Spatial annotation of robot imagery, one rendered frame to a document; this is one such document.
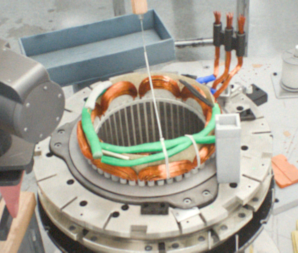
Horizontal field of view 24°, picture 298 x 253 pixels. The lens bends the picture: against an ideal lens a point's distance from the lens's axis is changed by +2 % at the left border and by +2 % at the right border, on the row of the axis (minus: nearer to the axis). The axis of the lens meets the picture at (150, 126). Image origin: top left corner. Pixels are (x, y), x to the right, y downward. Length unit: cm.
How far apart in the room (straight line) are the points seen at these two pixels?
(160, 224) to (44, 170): 18
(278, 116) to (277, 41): 163
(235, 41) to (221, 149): 15
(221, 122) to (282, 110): 65
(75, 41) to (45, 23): 206
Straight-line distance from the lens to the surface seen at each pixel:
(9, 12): 343
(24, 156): 69
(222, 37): 90
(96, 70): 115
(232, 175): 85
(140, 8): 78
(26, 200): 91
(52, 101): 61
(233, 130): 80
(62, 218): 89
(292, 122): 143
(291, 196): 126
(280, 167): 130
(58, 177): 89
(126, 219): 82
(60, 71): 114
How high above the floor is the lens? 171
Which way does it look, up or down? 41 degrees down
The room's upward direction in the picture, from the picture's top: 5 degrees counter-clockwise
